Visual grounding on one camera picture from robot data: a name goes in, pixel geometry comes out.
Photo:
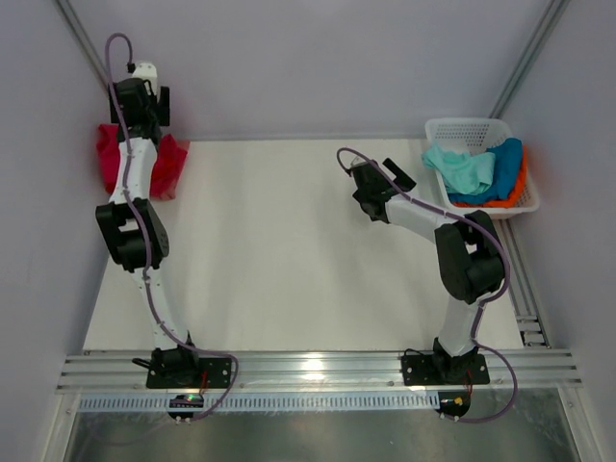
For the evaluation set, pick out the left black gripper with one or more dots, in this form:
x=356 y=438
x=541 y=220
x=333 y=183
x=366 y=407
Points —
x=160 y=107

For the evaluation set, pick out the magenta t shirt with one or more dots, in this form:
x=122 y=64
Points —
x=108 y=158

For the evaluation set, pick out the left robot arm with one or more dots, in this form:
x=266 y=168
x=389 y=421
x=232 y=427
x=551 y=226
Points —
x=136 y=237

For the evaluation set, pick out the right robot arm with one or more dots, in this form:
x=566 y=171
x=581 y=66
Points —
x=471 y=261

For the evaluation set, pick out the left controller board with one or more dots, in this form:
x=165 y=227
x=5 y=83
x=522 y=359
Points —
x=185 y=406

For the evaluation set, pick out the controller board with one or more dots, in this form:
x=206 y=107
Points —
x=454 y=404
x=185 y=406

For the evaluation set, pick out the mint green t shirt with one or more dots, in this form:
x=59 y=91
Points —
x=461 y=173

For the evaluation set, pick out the white plastic basket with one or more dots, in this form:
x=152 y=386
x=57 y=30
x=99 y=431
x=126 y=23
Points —
x=512 y=192

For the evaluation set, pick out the blue t shirt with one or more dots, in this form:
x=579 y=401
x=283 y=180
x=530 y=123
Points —
x=503 y=168

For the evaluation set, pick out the orange t shirt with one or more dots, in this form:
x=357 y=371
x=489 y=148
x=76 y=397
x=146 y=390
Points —
x=517 y=187

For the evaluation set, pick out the right controller board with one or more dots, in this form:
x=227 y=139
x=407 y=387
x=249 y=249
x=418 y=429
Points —
x=454 y=404

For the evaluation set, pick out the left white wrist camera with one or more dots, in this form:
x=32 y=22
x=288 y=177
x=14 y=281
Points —
x=146 y=71

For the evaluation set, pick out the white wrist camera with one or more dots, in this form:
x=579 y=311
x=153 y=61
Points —
x=356 y=162
x=146 y=71

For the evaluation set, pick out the left corner frame post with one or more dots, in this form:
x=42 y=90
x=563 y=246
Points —
x=75 y=27

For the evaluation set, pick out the corner frame post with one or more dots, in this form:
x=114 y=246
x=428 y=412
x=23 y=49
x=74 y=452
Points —
x=535 y=44
x=75 y=27

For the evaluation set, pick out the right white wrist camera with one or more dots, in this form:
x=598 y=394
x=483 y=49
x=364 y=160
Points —
x=356 y=162

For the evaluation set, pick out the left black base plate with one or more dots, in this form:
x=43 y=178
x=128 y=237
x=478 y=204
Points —
x=206 y=373

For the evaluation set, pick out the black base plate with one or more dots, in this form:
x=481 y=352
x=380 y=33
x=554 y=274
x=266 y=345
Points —
x=206 y=373
x=438 y=368

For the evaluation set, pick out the aluminium mounting rail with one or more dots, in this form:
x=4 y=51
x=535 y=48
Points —
x=264 y=371

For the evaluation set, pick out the slotted grey cable duct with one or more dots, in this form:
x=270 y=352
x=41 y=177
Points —
x=266 y=402

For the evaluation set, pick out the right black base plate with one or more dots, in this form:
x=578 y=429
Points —
x=438 y=368

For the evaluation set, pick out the right corner frame post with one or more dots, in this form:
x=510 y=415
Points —
x=535 y=44

